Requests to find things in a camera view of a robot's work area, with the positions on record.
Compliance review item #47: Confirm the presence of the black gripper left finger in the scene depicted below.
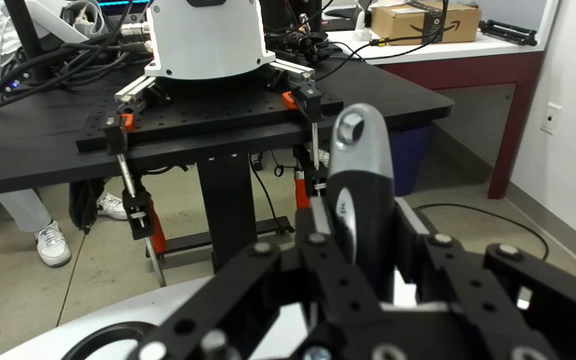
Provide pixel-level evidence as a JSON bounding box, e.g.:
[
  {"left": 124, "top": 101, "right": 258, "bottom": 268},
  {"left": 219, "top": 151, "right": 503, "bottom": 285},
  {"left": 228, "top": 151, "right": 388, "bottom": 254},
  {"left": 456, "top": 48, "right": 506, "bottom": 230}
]
[{"left": 127, "top": 212, "right": 384, "bottom": 360}]

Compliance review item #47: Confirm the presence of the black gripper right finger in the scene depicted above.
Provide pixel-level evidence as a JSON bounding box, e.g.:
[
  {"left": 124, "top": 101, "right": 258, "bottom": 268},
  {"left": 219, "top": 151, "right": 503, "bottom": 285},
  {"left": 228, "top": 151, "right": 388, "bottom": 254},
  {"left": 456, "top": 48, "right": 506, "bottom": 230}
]
[{"left": 375, "top": 196, "right": 576, "bottom": 360}]

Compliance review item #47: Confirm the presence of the blue plastic bin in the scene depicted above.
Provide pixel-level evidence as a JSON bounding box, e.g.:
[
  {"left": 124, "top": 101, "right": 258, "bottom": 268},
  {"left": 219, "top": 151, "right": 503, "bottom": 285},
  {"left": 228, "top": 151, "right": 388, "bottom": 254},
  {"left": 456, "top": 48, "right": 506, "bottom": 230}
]
[{"left": 387, "top": 124, "right": 438, "bottom": 201}]

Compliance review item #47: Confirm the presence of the orange black bar clamp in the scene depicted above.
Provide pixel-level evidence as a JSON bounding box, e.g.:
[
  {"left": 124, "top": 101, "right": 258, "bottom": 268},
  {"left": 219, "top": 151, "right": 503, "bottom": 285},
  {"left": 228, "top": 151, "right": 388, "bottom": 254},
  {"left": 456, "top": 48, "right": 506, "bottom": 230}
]
[
  {"left": 280, "top": 80, "right": 332, "bottom": 211},
  {"left": 103, "top": 109, "right": 170, "bottom": 290}
]

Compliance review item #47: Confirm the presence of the dark red side table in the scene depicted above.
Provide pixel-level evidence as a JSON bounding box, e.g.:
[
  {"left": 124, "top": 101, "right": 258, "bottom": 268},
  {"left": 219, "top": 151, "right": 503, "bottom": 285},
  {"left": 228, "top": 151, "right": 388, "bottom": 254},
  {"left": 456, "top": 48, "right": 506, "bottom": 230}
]
[{"left": 366, "top": 30, "right": 549, "bottom": 202}]

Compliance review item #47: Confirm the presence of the white sneaker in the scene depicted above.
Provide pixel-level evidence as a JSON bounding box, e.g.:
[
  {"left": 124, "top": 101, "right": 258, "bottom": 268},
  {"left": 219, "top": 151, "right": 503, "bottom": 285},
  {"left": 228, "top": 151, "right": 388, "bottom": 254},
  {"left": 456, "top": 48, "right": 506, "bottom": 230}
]
[
  {"left": 33, "top": 219, "right": 75, "bottom": 270},
  {"left": 96, "top": 190, "right": 133, "bottom": 224}
]

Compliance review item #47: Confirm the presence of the black tool on side table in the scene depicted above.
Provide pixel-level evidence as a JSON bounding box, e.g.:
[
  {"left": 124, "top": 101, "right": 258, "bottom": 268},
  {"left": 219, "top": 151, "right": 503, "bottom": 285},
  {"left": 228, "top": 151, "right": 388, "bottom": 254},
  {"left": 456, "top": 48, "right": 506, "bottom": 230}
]
[{"left": 478, "top": 17, "right": 543, "bottom": 48}]

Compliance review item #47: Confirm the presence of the brown cardboard box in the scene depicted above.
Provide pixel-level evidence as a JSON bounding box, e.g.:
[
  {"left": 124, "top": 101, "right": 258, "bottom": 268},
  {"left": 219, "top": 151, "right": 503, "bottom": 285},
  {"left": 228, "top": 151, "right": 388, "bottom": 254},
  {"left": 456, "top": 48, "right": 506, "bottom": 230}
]
[{"left": 368, "top": 0, "right": 484, "bottom": 46}]

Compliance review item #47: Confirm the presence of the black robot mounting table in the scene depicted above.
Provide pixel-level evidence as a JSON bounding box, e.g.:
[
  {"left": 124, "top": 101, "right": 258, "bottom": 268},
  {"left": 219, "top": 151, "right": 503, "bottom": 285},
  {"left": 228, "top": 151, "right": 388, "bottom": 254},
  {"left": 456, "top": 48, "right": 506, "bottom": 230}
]
[{"left": 0, "top": 48, "right": 456, "bottom": 275}]

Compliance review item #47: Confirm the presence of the black floor cable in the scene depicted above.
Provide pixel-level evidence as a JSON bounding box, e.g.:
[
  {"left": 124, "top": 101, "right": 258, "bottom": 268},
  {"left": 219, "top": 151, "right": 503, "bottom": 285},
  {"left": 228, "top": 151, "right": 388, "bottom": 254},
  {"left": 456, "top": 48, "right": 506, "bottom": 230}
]
[{"left": 413, "top": 201, "right": 553, "bottom": 265}]

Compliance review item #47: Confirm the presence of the white wall outlet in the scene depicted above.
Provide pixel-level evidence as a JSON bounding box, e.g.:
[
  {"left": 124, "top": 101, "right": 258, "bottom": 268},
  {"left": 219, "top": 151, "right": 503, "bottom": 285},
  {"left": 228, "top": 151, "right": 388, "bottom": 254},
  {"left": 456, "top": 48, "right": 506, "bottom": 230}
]
[{"left": 541, "top": 101, "right": 567, "bottom": 139}]

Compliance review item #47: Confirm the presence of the thin hanging black cable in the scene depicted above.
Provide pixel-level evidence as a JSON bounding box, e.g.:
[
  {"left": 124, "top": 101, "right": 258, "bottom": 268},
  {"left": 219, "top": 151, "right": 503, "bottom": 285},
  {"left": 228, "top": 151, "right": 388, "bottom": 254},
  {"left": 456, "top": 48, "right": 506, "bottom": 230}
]
[{"left": 55, "top": 229, "right": 92, "bottom": 330}]

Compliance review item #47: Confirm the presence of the black cable bundle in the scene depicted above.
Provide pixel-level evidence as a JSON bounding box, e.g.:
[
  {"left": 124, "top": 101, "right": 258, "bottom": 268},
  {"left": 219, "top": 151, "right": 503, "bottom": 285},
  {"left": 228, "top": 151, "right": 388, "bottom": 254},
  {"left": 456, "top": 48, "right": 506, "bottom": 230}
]
[{"left": 0, "top": 0, "right": 153, "bottom": 131}]

